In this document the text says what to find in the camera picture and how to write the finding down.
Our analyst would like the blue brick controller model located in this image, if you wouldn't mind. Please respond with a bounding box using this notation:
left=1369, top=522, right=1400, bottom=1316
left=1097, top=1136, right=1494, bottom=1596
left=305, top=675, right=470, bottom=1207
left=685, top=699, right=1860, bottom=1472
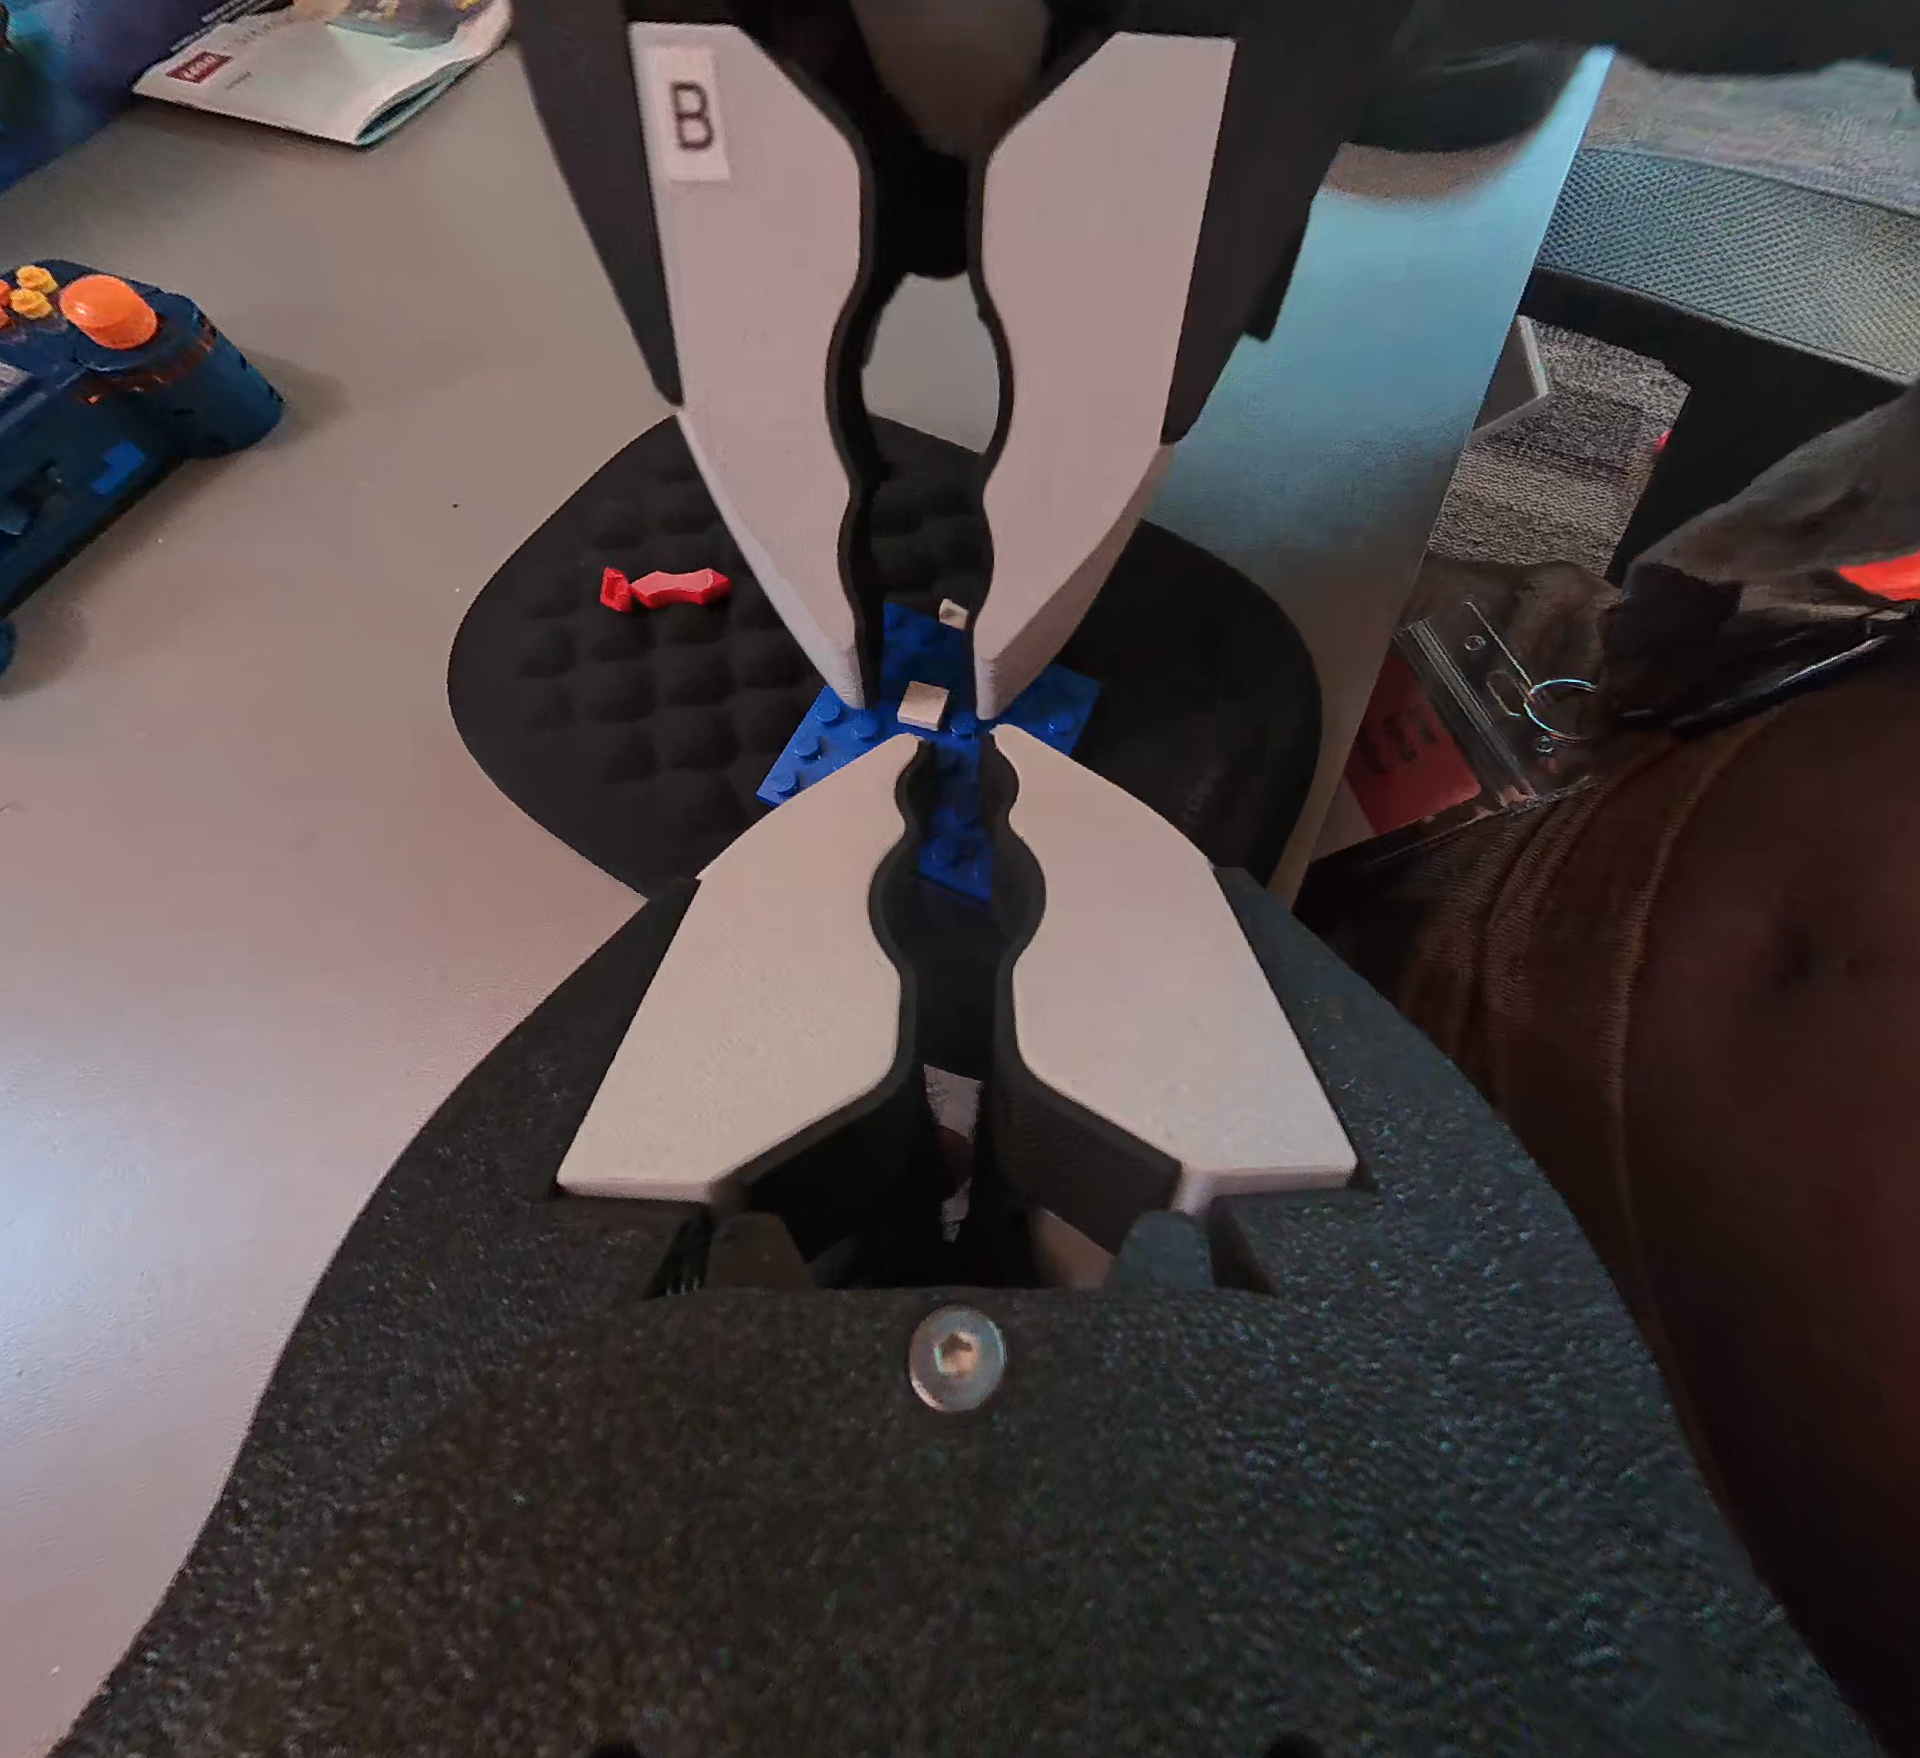
left=0, top=259, right=288, bottom=679

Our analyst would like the building instruction booklet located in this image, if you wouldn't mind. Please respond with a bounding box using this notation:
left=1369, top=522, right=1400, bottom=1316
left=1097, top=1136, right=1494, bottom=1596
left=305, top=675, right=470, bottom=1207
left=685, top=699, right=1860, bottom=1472
left=131, top=0, right=515, bottom=150

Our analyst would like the black dimpled foam pad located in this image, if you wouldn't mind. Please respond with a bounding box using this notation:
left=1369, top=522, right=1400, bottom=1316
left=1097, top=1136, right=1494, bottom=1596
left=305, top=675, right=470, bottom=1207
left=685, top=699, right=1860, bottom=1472
left=445, top=414, right=1326, bottom=898

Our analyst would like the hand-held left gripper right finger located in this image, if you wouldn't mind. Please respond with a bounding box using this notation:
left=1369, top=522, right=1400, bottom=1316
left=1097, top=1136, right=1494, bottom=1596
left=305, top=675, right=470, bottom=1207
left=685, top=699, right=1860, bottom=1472
left=989, top=725, right=1361, bottom=1217

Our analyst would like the clear badge holder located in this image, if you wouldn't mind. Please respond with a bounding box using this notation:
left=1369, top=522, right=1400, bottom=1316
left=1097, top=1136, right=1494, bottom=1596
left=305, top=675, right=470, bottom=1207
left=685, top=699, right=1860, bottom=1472
left=1337, top=600, right=1614, bottom=842

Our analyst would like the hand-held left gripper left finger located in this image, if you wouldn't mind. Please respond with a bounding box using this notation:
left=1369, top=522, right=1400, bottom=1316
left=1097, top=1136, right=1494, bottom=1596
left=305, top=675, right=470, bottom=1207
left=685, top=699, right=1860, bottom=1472
left=553, top=731, right=921, bottom=1207

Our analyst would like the large blue brick plate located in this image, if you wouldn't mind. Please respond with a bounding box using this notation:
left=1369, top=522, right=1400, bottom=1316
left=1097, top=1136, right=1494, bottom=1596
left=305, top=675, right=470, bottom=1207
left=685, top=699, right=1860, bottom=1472
left=755, top=600, right=1099, bottom=815

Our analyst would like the person's leg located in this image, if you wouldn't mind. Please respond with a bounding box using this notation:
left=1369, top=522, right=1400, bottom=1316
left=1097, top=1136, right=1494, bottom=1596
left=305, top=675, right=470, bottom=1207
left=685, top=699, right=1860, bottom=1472
left=1295, top=669, right=1920, bottom=1758

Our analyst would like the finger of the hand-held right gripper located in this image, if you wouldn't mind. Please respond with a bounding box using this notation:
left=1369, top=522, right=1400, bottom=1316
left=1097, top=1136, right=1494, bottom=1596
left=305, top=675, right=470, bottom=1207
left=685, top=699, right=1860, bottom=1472
left=626, top=17, right=876, bottom=709
left=971, top=30, right=1238, bottom=702

